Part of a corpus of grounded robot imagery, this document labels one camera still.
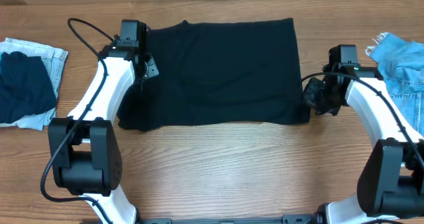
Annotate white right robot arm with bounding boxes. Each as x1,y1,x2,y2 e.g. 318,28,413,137
303,66,423,223

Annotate folded light denim garment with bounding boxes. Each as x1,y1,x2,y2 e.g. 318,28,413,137
1,38,69,131

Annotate blue denim jeans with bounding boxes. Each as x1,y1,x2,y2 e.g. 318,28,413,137
365,32,423,134

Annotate folded navy garment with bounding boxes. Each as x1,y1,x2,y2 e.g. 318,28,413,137
1,51,57,123

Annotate black t-shirt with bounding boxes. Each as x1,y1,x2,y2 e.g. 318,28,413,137
117,19,310,131

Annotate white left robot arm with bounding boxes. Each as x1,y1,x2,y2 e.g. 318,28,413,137
46,46,159,223

